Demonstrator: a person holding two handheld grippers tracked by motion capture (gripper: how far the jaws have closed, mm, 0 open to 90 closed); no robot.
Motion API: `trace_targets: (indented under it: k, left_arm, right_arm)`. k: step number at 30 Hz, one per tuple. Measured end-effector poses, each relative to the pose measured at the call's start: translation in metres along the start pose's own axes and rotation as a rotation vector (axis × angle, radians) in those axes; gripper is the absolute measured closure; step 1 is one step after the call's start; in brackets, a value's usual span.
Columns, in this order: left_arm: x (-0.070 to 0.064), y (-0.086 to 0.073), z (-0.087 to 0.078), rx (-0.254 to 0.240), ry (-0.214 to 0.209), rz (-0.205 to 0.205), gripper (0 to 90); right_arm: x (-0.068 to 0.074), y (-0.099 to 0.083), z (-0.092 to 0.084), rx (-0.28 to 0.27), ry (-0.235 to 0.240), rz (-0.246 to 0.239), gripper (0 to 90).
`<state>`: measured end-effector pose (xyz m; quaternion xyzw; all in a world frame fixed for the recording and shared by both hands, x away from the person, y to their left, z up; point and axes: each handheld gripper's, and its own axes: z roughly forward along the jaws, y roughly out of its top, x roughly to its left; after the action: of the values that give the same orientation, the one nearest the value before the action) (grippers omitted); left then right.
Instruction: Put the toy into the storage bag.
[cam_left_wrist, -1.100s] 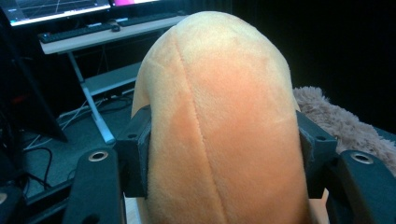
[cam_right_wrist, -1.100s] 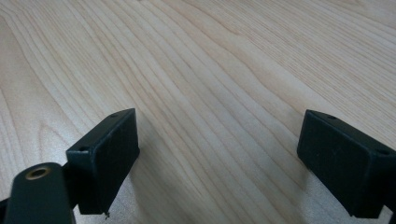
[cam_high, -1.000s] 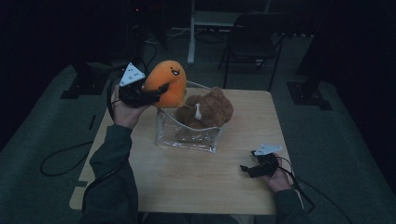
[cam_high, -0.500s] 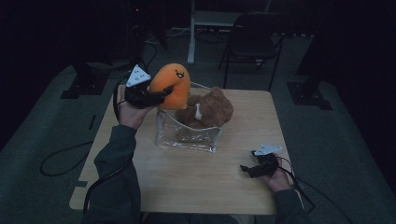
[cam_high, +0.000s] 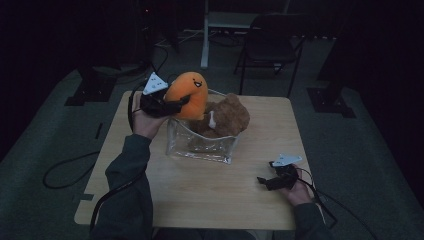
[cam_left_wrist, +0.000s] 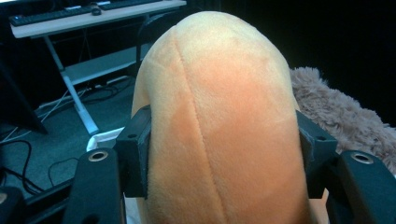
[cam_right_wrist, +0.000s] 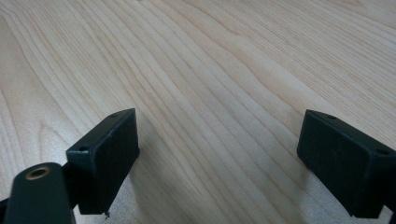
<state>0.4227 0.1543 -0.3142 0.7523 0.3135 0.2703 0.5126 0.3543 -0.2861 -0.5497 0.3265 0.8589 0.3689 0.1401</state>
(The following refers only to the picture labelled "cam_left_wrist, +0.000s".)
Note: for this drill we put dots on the black keyboard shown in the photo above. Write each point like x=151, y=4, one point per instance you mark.
x=49, y=15
x=130, y=3

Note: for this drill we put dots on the brown teddy bear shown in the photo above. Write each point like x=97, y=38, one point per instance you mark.
x=348, y=121

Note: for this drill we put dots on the black stand base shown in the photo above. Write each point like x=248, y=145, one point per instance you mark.
x=15, y=105

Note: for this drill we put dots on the white desk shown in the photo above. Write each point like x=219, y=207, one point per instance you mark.
x=93, y=20

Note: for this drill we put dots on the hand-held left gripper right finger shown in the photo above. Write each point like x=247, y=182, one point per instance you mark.
x=316, y=155

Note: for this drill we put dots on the black computer mouse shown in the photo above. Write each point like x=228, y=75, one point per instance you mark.
x=96, y=11

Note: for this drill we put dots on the orange plush toy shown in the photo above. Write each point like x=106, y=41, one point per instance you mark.
x=224, y=118

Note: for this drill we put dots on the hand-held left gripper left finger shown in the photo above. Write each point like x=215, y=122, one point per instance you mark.
x=134, y=161

